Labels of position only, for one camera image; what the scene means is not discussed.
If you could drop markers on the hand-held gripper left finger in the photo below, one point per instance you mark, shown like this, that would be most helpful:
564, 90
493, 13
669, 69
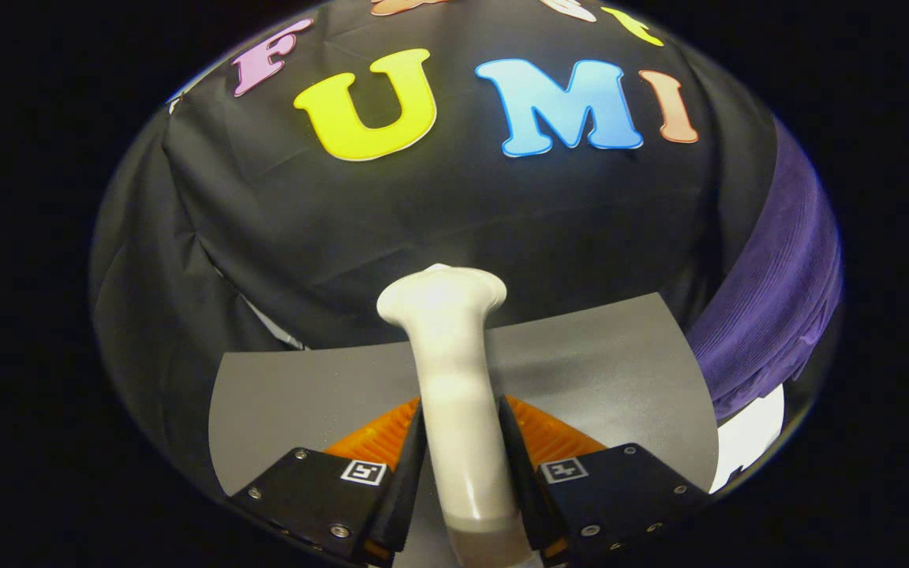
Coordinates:
405, 497

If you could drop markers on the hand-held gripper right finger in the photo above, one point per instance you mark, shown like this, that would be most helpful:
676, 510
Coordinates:
521, 481

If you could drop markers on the white garment steamer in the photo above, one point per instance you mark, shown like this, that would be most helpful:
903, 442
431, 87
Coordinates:
454, 379

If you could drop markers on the white shirt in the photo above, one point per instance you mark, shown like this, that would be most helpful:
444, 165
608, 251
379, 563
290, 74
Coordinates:
750, 434

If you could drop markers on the grey cabinet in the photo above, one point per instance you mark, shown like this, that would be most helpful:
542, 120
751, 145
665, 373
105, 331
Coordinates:
604, 371

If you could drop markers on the black backdrop cloth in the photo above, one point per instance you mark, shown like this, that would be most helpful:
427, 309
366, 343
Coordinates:
423, 213

